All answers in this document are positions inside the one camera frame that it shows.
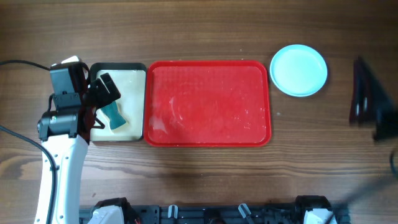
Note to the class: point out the red plastic tray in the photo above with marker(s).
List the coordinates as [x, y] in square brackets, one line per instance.
[207, 103]

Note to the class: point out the black tray with soapy water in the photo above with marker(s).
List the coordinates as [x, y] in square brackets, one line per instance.
[130, 79]

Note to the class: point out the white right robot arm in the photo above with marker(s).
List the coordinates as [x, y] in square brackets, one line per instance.
[370, 104]

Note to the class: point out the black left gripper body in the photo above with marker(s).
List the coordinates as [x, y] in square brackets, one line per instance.
[92, 96]

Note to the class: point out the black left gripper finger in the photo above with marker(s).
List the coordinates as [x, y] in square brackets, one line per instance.
[113, 92]
[98, 93]

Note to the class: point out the green scrubbing sponge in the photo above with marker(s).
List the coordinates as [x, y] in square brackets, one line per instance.
[111, 111]

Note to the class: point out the light blue plate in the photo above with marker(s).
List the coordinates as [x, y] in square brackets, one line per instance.
[298, 70]

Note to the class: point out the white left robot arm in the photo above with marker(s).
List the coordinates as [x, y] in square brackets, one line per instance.
[65, 132]

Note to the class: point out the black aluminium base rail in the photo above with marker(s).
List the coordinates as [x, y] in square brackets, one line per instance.
[118, 210]

